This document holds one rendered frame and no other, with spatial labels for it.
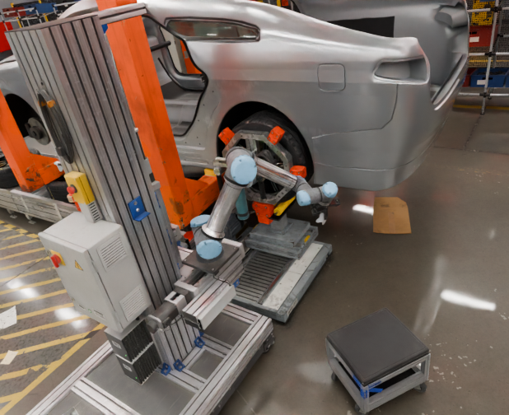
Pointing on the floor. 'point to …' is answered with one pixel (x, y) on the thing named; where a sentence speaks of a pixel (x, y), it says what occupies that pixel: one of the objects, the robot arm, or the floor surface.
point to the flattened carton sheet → (390, 216)
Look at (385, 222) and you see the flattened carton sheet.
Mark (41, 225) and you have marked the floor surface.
